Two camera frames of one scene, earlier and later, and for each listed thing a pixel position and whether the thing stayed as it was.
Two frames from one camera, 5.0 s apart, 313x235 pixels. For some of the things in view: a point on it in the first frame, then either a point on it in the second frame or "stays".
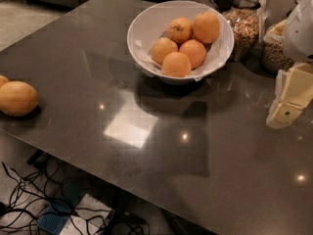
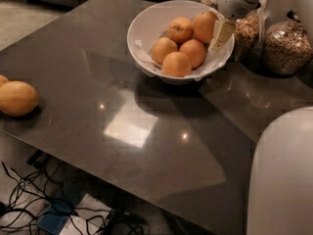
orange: x=206 y=26 stays
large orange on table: x=18 y=98 stays
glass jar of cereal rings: x=275 y=55 stays
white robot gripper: x=299 y=36 -> x=232 y=4
